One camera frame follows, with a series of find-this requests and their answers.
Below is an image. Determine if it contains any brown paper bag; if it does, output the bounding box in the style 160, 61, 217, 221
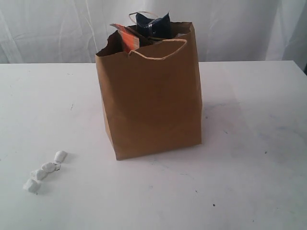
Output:
95, 22, 202, 161

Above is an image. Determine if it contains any brown pouch orange label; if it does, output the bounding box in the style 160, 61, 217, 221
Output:
110, 23, 153, 53

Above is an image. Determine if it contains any white backdrop curtain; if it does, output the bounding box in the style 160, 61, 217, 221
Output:
0, 0, 307, 68

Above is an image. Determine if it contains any white marshmallow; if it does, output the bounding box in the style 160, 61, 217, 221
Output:
41, 162, 61, 173
54, 150, 68, 163
23, 179, 40, 193
30, 169, 48, 181

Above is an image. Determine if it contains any white marshmallow bottom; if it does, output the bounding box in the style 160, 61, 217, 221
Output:
23, 179, 40, 193

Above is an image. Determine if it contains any white marshmallow top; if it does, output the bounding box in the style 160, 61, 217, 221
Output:
54, 150, 68, 163

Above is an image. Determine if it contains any long pasta packet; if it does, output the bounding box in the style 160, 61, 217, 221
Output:
136, 13, 172, 39

